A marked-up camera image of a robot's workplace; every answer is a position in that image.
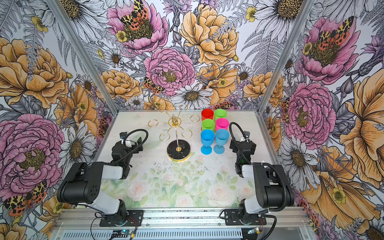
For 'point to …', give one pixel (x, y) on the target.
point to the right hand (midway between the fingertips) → (242, 142)
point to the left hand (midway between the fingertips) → (134, 141)
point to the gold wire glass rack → (177, 150)
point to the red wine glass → (207, 114)
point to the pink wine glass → (222, 123)
